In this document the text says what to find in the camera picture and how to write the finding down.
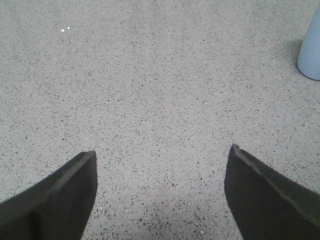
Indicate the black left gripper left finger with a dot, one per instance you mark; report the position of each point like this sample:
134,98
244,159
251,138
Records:
56,208

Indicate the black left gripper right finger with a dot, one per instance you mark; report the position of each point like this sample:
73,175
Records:
265,204

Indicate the light blue cup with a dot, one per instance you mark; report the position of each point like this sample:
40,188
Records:
308,62

